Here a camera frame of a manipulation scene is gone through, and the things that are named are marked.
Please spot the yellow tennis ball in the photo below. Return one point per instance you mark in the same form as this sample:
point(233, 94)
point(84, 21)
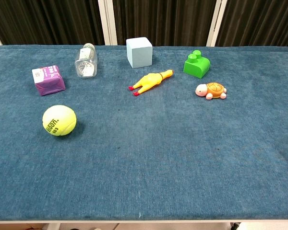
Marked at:
point(59, 120)

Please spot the blue table cloth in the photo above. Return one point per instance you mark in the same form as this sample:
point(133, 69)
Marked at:
point(144, 148)

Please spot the yellow rubber chicken toy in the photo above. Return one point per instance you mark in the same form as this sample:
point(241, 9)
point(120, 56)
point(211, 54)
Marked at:
point(150, 81)

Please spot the light blue foam cube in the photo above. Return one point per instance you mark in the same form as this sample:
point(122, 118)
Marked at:
point(139, 56)

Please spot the green toy building block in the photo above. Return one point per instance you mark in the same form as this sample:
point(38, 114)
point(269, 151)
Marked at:
point(196, 65)

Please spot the orange pink turtle toy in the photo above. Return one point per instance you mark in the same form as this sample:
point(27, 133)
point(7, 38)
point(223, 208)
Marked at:
point(212, 91)

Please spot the clear plastic bottle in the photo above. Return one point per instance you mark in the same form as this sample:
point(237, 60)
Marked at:
point(86, 64)

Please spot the dark pleated curtain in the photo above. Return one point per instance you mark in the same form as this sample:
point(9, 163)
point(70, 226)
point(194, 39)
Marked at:
point(163, 21)

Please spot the purple tissue pack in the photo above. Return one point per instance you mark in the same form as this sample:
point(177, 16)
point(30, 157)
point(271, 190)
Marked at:
point(49, 81)

